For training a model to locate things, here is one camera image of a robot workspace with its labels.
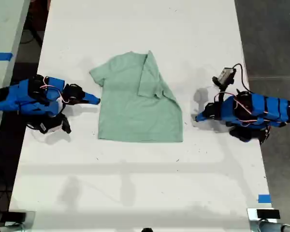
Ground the pale green T-shirt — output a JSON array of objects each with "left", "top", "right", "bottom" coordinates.
[{"left": 89, "top": 50, "right": 184, "bottom": 144}]

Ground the white side table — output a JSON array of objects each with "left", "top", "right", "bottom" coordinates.
[{"left": 0, "top": 0, "right": 31, "bottom": 152}]

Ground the short blue tape strip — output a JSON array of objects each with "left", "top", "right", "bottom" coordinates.
[{"left": 258, "top": 194, "right": 272, "bottom": 204}]

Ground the small black box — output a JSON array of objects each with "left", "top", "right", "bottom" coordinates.
[
  {"left": 7, "top": 211, "right": 28, "bottom": 222},
  {"left": 256, "top": 209, "right": 281, "bottom": 220}
]

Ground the metal table clamp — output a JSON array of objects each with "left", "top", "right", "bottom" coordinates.
[
  {"left": 246, "top": 207, "right": 290, "bottom": 232},
  {"left": 0, "top": 210, "right": 36, "bottom": 232}
]

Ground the black camera stalk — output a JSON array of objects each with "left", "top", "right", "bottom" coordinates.
[
  {"left": 212, "top": 76, "right": 230, "bottom": 103},
  {"left": 59, "top": 113, "right": 72, "bottom": 134}
]

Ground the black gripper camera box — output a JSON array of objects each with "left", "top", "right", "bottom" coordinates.
[
  {"left": 32, "top": 117, "right": 64, "bottom": 135},
  {"left": 218, "top": 67, "right": 237, "bottom": 86}
]

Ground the black camera cable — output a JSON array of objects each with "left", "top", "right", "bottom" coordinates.
[
  {"left": 26, "top": 122, "right": 42, "bottom": 131},
  {"left": 232, "top": 63, "right": 251, "bottom": 94}
]

